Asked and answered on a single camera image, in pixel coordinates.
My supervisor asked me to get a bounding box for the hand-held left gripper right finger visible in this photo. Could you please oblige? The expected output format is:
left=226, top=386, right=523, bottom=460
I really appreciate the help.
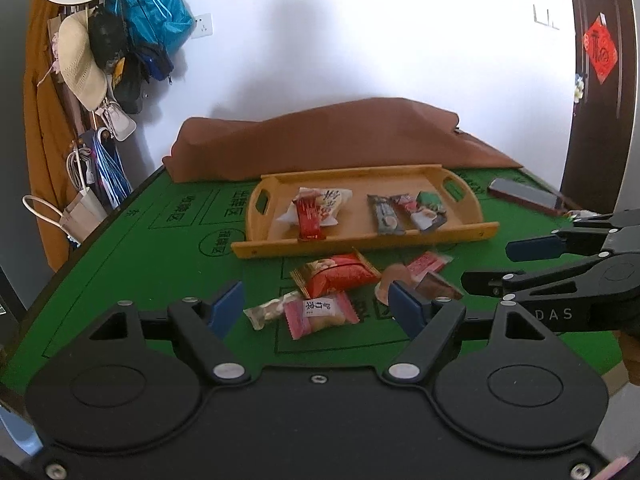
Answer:
left=382, top=281, right=551, bottom=386

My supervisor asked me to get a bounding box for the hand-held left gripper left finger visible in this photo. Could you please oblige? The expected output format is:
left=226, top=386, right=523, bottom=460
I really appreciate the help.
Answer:
left=87, top=281, right=251, bottom=387

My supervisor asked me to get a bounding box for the black bag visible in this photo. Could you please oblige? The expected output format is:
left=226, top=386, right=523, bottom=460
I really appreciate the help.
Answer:
left=110, top=52, right=146, bottom=115

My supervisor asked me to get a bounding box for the grey coffee stick packet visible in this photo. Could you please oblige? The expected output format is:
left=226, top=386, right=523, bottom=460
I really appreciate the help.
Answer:
left=366, top=194, right=406, bottom=236

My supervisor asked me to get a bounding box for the dark grey cabinet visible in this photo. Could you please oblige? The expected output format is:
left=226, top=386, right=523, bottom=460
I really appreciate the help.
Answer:
left=0, top=0, right=38, bottom=321

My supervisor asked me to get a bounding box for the pink pastry packet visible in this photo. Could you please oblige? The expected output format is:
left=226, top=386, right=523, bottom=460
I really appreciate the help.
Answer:
left=284, top=291, right=361, bottom=342

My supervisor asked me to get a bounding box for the black cap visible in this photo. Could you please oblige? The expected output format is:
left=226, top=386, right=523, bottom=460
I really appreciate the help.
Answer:
left=89, top=7, right=130, bottom=71

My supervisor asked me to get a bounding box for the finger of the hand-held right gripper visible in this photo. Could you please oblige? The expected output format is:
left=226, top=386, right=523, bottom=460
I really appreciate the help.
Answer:
left=461, top=255, right=621, bottom=306
left=506, top=227, right=621, bottom=262

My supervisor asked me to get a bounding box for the blue plastic bag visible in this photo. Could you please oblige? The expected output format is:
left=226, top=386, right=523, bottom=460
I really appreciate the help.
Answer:
left=105, top=0, right=195, bottom=53

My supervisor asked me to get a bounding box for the clear nougat candy packet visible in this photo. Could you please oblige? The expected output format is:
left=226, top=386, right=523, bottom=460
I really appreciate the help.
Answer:
left=243, top=294, right=301, bottom=331

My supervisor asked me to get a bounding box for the beige woven hat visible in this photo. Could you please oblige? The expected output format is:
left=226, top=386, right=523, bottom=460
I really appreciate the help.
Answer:
left=50, top=12, right=108, bottom=111

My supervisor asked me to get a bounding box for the red door decoration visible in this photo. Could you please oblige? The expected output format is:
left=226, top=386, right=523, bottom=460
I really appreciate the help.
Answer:
left=582, top=14, right=620, bottom=85

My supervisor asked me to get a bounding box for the dark brown door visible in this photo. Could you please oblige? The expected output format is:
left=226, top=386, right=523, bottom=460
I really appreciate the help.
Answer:
left=559, top=0, right=638, bottom=216

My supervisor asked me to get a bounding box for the orange coat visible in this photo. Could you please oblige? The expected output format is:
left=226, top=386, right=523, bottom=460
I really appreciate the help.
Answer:
left=22, top=0, right=96, bottom=271

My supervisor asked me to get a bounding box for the green snack packet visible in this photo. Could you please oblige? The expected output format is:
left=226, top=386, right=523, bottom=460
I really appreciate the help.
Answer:
left=416, top=190, right=447, bottom=213

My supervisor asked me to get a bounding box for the red-cased smartphone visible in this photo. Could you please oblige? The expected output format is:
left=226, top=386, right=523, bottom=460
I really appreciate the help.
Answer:
left=487, top=177, right=568, bottom=218

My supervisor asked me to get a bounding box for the small pink candy packet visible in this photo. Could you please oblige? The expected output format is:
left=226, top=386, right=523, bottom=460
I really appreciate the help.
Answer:
left=405, top=251, right=453, bottom=277

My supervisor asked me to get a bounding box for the white snack packet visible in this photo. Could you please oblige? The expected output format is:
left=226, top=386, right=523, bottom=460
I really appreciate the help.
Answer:
left=276, top=187, right=353, bottom=228

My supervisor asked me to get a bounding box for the brown cloth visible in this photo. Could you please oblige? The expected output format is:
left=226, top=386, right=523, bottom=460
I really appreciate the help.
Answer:
left=161, top=97, right=523, bottom=183

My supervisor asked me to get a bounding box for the small pale pink bag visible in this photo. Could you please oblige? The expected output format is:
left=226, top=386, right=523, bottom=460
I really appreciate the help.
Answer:
left=92, top=100, right=137, bottom=142

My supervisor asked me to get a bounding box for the wooden tray with handles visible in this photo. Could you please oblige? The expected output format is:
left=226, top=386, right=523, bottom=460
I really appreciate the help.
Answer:
left=231, top=164, right=501, bottom=261

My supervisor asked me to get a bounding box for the blue striped bag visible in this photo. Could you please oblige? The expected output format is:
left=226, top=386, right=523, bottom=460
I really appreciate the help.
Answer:
left=80, top=130, right=132, bottom=211

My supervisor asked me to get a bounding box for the white paper bag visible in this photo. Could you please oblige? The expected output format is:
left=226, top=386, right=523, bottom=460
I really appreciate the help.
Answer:
left=22, top=187, right=108, bottom=248

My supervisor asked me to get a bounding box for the dark red coffee stick packet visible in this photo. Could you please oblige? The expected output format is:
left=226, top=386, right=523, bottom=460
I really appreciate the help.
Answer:
left=390, top=193, right=448, bottom=232

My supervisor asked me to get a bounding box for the red bar snack packet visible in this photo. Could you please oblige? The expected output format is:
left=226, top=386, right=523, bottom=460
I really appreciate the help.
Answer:
left=292, top=196, right=323, bottom=242

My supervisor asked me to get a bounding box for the red nut snack packet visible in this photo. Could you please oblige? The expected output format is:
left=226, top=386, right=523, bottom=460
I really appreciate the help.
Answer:
left=290, top=247, right=382, bottom=300

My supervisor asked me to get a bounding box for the white wall switch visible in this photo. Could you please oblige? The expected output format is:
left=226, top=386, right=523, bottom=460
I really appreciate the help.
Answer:
left=532, top=4, right=560, bottom=30

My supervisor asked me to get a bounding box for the brown snack packet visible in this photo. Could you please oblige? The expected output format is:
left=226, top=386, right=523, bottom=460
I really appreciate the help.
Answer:
left=415, top=271, right=465, bottom=301

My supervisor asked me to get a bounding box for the dark blue pouch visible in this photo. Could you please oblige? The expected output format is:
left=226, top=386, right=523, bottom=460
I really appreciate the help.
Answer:
left=132, top=42, right=175, bottom=83

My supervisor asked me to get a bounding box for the white cable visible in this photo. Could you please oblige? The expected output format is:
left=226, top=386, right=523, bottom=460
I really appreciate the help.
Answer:
left=66, top=147, right=96, bottom=191

